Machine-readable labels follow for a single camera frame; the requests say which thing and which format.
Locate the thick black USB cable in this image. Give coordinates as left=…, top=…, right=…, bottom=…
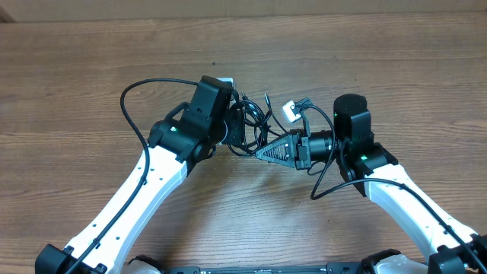
left=228, top=91, right=271, bottom=158

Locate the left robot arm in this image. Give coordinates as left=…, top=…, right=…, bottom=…
left=34, top=76, right=237, bottom=274

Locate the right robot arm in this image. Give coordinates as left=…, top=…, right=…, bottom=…
left=255, top=94, right=486, bottom=273

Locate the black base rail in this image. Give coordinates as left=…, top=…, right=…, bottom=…
left=163, top=262, right=364, bottom=274

